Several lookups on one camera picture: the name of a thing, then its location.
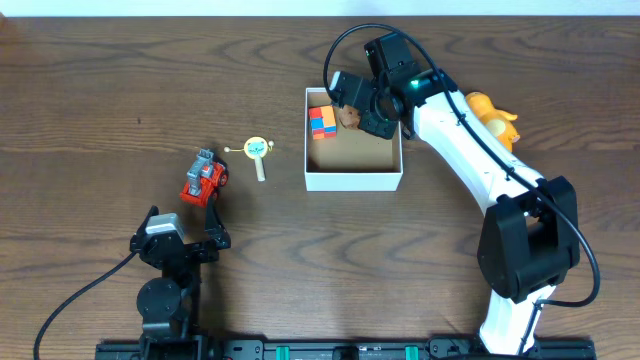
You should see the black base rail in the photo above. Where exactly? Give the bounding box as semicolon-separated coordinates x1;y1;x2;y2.
94;337;597;360

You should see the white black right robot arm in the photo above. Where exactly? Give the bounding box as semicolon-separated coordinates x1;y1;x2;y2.
323;31;583;359

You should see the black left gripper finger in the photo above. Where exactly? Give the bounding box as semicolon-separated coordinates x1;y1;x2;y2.
137;205;159;235
205;192;231;249

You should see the colourful puzzle cube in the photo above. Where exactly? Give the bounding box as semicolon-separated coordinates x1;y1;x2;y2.
307;105;337;140

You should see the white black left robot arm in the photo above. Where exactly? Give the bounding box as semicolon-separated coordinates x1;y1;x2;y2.
130;193;231;360

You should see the red toy truck grey crane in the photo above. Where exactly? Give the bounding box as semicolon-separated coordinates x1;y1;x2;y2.
180;149;229;208

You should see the beige cardboard box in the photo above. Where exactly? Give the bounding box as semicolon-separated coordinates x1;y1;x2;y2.
304;116;404;192

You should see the orange rubber animal toy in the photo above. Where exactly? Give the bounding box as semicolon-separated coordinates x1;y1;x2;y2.
465;92;520;152

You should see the brown plush toy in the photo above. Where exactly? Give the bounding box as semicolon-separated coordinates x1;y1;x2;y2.
335;105;361;130

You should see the yellow cat rattle drum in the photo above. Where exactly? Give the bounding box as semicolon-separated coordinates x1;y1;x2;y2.
223;136;275;182

